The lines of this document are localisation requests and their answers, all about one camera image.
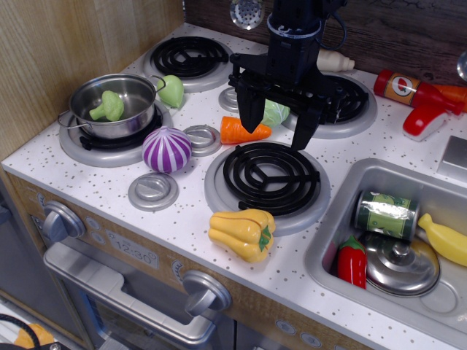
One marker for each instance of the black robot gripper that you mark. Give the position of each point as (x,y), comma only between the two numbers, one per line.
(286,74)

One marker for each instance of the green toy broccoli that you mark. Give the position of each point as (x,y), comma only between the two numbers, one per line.
(111,107)

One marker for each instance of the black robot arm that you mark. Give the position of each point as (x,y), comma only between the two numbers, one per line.
(301,18)

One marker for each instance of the green toy cabbage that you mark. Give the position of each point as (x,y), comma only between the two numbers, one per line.
(274,114)

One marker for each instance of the silver stovetop knob centre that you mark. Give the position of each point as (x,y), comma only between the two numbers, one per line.
(228,100)

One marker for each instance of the silver stovetop knob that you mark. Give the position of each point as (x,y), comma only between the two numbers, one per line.
(153,192)
(228,100)
(205,140)

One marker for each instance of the orange toy carrot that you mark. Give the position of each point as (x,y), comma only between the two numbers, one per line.
(232,132)

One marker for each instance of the cream toy bottle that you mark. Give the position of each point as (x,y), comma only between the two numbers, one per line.
(333,61)

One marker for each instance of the back right black burner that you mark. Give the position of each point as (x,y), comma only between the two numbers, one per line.
(358,112)

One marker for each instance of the black burner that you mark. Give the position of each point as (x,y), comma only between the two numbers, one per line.
(102,153)
(270,176)
(201,63)
(358,112)

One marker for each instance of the front right black burner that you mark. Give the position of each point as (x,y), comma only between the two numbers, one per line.
(270,176)

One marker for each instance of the silver stovetop knob middle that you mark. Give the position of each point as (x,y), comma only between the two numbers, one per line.
(205,140)

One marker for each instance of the back left black burner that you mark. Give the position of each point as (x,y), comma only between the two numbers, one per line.
(201,63)

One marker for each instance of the hanging silver strainer spoon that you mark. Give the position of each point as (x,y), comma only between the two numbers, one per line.
(246,14)

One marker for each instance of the light green toy pear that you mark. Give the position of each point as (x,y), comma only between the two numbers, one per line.
(171,90)

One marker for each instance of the purple striped toy onion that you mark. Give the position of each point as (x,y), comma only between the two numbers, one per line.
(166,150)

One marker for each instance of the yellow toy bell pepper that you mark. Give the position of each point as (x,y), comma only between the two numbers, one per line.
(248,233)

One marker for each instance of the red toy ketchup bottle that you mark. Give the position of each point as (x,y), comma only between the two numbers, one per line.
(412,92)

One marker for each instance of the small steel pot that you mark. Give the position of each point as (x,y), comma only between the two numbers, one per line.
(138,95)

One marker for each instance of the green toy can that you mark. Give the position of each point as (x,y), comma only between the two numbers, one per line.
(385,214)

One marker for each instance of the silver stovetop knob front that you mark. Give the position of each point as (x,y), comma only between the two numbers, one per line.
(153,192)

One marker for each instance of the red toy chili pepper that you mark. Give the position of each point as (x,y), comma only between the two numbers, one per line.
(352,262)

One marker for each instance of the orange toy behind ketchup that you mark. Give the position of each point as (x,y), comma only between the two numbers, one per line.
(454,93)

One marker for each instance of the silver faucet base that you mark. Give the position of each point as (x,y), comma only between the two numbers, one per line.
(454,160)

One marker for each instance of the hanging silver utensil right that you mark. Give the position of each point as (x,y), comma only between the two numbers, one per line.
(462,66)

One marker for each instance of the right silver oven knob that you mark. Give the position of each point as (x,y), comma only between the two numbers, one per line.
(204,293)

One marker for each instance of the silver oven knob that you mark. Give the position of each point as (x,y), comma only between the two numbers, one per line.
(61,222)
(204,293)

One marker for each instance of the steel pot lid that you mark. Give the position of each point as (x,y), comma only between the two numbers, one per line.
(399,267)

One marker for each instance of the front left black burner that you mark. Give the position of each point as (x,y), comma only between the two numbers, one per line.
(102,153)

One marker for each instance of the yellow toy banana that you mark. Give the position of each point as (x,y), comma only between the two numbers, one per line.
(446,241)

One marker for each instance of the left silver oven knob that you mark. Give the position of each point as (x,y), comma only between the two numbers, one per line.
(61,222)

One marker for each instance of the silver toy sink basin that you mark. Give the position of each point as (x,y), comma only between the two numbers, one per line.
(441,312)

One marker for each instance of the silver oven door handle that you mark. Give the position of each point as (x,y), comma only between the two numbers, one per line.
(121,319)

